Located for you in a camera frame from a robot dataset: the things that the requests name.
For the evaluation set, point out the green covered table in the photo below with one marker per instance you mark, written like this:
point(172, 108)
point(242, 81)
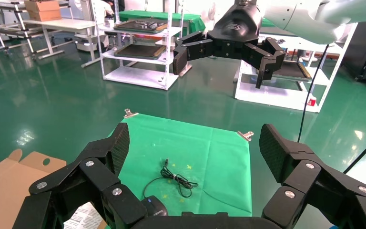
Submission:
point(157, 16)

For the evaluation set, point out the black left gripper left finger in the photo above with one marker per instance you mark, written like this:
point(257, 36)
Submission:
point(75, 189)

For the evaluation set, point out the brown cardboard carton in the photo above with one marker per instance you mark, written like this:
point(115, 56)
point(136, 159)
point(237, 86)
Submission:
point(42, 9)

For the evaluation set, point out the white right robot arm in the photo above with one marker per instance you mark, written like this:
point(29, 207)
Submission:
point(296, 19)

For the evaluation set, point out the black tray with tools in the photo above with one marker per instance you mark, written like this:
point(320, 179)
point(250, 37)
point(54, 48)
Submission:
point(140, 26)

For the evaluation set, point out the black flat tray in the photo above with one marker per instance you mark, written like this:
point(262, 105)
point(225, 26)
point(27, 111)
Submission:
point(138, 51)
point(293, 71)

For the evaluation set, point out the white work table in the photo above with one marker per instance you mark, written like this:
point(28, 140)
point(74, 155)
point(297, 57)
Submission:
point(61, 24)

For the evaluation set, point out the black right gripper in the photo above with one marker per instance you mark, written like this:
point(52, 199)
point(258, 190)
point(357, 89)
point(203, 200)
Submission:
point(235, 28)

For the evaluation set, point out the grey metal frame rack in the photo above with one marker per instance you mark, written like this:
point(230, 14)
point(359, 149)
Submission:
point(9, 30)

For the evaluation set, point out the white printed paper sheet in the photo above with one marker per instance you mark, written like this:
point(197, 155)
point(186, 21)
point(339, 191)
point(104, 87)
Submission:
point(83, 218)

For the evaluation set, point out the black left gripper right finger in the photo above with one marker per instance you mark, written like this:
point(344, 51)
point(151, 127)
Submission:
point(315, 189)

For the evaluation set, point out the green table cloth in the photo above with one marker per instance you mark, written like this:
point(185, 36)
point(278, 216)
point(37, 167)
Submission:
point(202, 151)

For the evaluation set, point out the silver binder clip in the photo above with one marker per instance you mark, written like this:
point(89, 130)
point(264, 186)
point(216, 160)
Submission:
point(246, 135)
point(130, 113)

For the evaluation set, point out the brown cardboard mailer box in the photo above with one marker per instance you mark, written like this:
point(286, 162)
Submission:
point(3, 186)

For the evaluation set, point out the white metal shelf rack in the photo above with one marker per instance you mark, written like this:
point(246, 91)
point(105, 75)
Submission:
point(138, 75)
point(274, 96)

